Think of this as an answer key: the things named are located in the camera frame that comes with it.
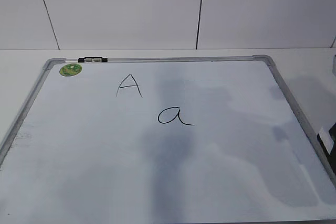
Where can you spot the white eraser with black felt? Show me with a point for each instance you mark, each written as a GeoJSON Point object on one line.
{"type": "Point", "coordinates": [326, 139]}

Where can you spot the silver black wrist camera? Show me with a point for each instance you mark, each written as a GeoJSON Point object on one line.
{"type": "Point", "coordinates": [334, 65]}

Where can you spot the white board with grey frame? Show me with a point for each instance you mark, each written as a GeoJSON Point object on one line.
{"type": "Point", "coordinates": [194, 140]}

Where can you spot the round green magnet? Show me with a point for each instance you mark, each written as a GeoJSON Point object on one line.
{"type": "Point", "coordinates": [70, 70]}

